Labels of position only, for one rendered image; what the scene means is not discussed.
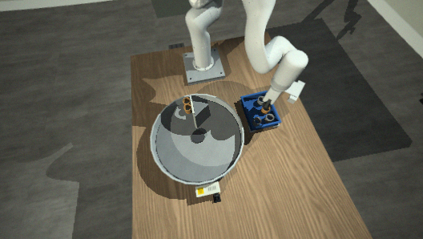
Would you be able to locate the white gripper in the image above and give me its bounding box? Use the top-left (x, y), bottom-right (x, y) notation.
top-left (262, 82), bottom-right (283, 109)

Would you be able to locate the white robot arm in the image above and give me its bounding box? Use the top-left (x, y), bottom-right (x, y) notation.
top-left (185, 0), bottom-right (308, 103)

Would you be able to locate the blue square tray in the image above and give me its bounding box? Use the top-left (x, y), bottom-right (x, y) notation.
top-left (240, 91), bottom-right (281, 131)

